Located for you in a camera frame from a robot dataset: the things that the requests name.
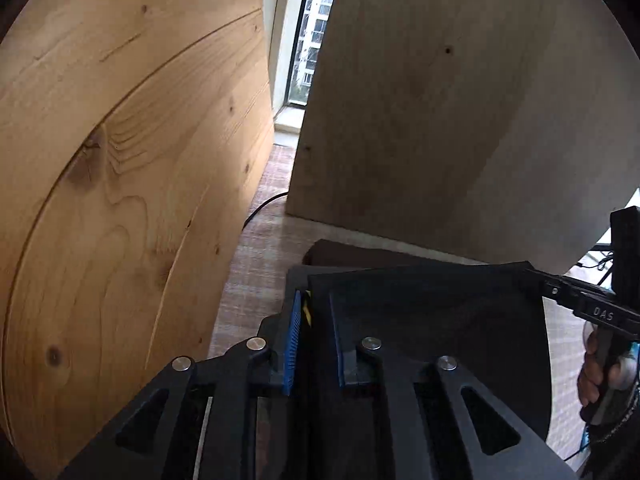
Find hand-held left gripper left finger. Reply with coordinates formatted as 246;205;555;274
59;289;304;480

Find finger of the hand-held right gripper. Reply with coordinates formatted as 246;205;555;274
524;267;602;312

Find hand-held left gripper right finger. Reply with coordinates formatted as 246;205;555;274
329;304;577;480

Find black shirt with yellow print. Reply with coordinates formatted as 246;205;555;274
256;260;552;456

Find person's right forearm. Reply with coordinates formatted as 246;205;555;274
580;390;640;480

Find folded dark grey clothes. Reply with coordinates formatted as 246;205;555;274
302;239;481;271

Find person's right hand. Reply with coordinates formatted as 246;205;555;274
577;331;609;409

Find light wooden board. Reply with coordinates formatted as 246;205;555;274
286;0;640;281

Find knotty pine wood panel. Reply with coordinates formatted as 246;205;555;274
0;0;276;476

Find black cable with inline controller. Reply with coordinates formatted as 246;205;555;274
243;191;290;228

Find white window frame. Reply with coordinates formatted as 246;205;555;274
261;0;347;133

